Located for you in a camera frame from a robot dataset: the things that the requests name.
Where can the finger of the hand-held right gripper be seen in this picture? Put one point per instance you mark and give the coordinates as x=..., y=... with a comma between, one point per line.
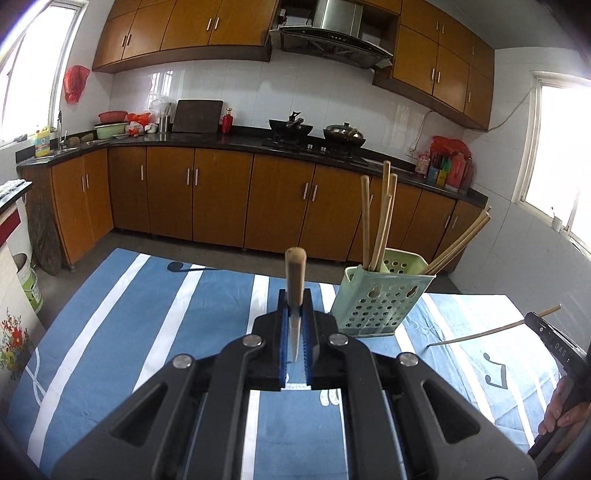
x=554, y=341

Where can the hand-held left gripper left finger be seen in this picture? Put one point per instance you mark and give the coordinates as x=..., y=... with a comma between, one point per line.
x=281, y=341

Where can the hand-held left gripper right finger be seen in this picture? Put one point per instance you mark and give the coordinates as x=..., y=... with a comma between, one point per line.
x=308, y=341

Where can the green perforated utensil holder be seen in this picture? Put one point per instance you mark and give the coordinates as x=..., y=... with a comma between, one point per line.
x=346, y=295

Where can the person's right hand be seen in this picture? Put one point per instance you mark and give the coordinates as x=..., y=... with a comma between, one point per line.
x=551, y=415

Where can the white cup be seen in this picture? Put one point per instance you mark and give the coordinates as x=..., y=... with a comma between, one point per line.
x=557, y=225

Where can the blue striped music-note tablecloth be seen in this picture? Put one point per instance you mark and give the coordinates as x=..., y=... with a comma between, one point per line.
x=138, y=314

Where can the brown lower kitchen cabinets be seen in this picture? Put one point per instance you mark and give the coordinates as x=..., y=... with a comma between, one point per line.
x=221, y=194

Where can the brown kitchen cabinets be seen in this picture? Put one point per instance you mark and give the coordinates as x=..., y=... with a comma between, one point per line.
x=443, y=60
x=184, y=27
x=221, y=194

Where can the kitchen window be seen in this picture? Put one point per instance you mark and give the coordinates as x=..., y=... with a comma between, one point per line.
x=563, y=161
x=27, y=83

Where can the gas stove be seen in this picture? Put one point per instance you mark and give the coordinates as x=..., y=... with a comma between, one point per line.
x=314, y=148

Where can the wok with lid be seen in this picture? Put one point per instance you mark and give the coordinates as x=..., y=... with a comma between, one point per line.
x=344, y=134

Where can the red bag of condiment bottles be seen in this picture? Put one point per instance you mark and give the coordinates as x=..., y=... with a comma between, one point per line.
x=450, y=157

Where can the black kitchen countertop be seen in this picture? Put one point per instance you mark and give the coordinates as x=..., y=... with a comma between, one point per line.
x=207, y=140

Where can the red bottle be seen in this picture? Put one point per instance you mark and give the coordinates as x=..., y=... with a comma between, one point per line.
x=227, y=123

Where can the dark cutting board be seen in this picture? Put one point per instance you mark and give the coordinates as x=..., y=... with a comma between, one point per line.
x=197, y=116

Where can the steel cup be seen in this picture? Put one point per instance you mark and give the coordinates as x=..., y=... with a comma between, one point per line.
x=165, y=124

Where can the paint bucket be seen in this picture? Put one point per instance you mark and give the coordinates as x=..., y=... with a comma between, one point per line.
x=27, y=286

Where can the white plastic bag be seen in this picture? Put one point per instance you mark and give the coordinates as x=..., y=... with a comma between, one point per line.
x=161, y=106

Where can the white cabinet with floral print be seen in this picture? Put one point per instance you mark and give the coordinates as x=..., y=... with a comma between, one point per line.
x=14, y=341

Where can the green plastic basin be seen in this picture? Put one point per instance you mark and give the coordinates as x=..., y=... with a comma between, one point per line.
x=111, y=130

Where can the red plastic basin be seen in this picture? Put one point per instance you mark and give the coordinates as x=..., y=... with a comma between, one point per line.
x=113, y=116

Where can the side table with red panel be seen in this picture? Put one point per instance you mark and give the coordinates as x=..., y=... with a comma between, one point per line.
x=9, y=228

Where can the brown upper kitchen cabinets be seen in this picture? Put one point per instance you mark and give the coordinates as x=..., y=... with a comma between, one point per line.
x=443, y=60
x=184, y=27

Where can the sink faucet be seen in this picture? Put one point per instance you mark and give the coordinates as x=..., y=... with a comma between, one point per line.
x=60, y=129

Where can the yellow detergent bottle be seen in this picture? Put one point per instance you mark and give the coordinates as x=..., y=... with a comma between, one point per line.
x=42, y=145

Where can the steel range hood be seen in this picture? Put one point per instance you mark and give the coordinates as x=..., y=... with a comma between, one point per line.
x=332, y=18

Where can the hanging red plastic bag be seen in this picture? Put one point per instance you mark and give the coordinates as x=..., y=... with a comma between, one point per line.
x=76, y=85

